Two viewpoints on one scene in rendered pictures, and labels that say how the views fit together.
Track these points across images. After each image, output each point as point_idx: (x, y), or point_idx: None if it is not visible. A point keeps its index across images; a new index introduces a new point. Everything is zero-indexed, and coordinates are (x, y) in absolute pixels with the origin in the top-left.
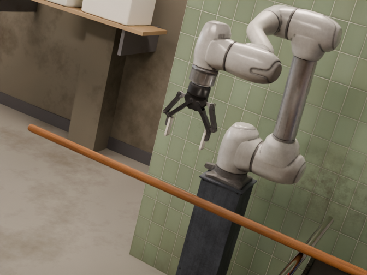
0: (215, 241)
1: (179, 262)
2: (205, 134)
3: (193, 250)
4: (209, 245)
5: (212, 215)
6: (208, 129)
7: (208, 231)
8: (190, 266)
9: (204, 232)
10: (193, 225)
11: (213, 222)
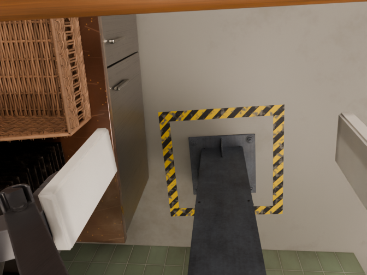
0: (207, 242)
1: (252, 205)
2: (49, 183)
3: (238, 221)
4: (215, 235)
5: (226, 271)
6: (8, 216)
7: (223, 250)
8: (234, 207)
9: (230, 246)
10: (253, 248)
11: (220, 263)
